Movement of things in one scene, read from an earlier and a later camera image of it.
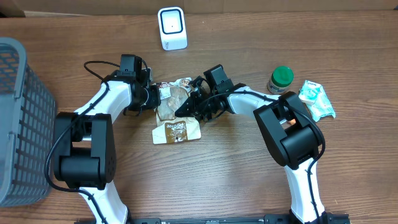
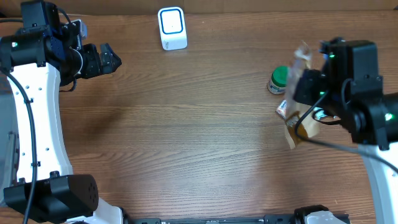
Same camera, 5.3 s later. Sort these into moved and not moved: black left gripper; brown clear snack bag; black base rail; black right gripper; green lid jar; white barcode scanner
Moved: brown clear snack bag; black left gripper; black right gripper
Not moved: green lid jar; white barcode scanner; black base rail
